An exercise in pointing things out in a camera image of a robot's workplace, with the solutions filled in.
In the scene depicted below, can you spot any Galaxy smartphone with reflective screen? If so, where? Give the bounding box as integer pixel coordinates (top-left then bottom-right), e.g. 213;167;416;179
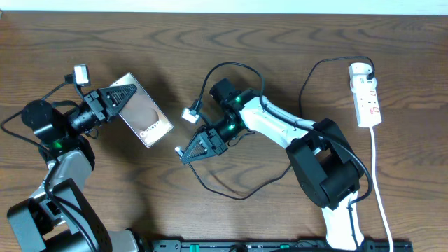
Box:
111;72;174;148

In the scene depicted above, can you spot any black charging cable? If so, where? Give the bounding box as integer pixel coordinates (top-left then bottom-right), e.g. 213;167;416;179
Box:
174;55;376;201

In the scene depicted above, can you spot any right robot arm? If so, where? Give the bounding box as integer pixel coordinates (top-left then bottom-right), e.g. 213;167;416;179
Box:
176;78;370;251

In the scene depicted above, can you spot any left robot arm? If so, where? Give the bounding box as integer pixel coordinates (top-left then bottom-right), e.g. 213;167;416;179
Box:
7;84;146;251

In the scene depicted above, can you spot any white USB charger plug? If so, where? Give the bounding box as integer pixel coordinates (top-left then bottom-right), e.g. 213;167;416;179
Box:
349;62;372;78

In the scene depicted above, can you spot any white power strip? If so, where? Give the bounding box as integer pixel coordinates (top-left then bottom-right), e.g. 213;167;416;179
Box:
350;74;382;128

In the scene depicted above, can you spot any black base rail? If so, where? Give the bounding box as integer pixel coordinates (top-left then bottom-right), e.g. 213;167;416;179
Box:
150;238;414;252

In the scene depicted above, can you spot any white power strip cord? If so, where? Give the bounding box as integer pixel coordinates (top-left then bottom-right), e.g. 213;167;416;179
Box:
369;126;395;252

